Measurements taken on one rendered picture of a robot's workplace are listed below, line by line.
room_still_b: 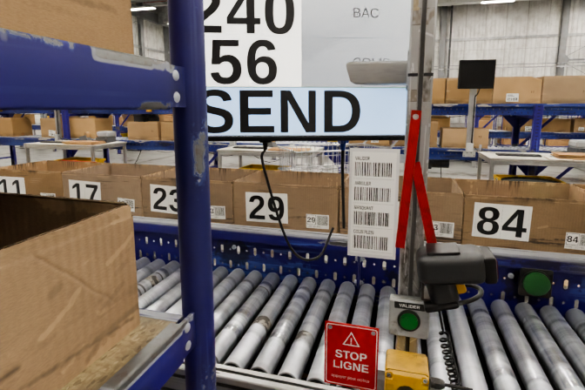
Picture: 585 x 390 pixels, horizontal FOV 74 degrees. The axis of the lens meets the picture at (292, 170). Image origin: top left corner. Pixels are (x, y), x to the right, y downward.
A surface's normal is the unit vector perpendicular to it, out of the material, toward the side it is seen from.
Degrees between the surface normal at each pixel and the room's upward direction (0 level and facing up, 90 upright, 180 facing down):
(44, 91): 90
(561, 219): 91
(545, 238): 91
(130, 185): 90
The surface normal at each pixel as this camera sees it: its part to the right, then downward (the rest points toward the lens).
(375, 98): 0.07, 0.09
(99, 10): 0.96, 0.06
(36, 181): -0.26, 0.16
